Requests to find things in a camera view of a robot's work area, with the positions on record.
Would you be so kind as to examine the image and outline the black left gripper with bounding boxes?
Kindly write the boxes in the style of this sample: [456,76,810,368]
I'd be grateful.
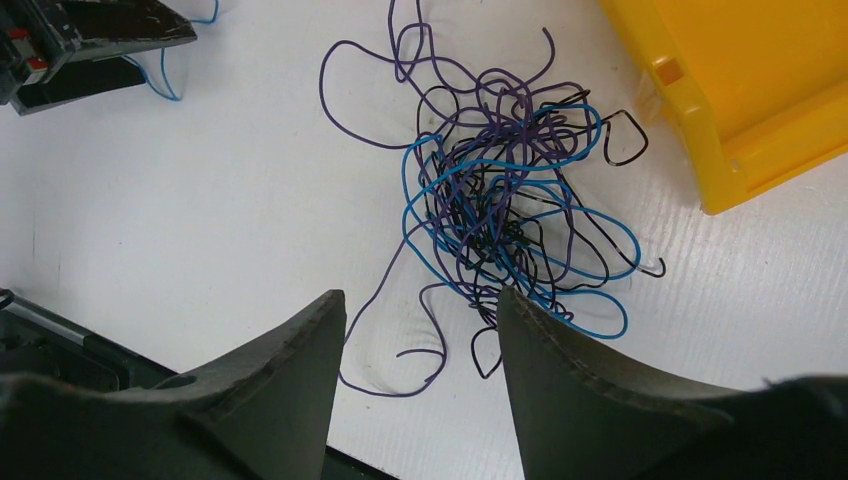
[1,0,197,116]

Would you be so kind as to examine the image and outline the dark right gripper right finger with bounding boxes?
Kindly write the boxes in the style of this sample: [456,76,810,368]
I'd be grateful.
[497,288,847,479]

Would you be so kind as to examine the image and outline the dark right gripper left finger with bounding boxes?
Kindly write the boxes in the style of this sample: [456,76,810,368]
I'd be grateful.
[0,289,348,480]

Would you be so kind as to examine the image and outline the blue purple black wires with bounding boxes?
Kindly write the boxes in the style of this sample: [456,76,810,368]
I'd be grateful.
[318,0,668,399]

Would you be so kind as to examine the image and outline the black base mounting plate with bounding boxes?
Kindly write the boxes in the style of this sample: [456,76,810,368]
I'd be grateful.
[0,288,399,480]

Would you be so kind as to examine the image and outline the yellow plastic bin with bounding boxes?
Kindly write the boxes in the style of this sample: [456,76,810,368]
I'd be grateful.
[602,1,847,215]

